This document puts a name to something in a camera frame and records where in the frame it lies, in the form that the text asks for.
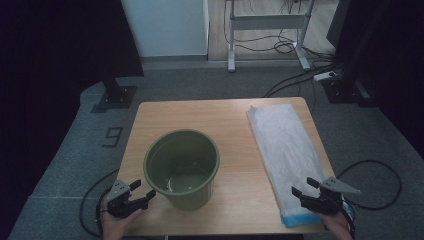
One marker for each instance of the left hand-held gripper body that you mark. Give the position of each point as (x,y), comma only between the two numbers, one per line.
(118,191)

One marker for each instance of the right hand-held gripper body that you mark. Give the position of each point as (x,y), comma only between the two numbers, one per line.
(330,200)

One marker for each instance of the clear blue-edged plastic bag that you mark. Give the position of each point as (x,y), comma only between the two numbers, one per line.
(283,150)

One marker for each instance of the green plastic bin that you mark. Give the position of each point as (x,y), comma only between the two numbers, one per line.
(181,160)

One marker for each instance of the person's right hand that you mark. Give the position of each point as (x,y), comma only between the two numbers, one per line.
(338,228)

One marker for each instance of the person's left hand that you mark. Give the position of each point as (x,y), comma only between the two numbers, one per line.
(115,228)

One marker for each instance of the black stand base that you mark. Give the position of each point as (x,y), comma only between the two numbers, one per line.
(116,96)
(346,91)

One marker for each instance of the white power strip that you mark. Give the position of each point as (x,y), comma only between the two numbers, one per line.
(325,76)

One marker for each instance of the white cabinet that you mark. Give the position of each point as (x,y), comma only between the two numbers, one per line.
(166,26)

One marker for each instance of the white metal desk frame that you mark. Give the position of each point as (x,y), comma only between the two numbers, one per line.
(266,21)

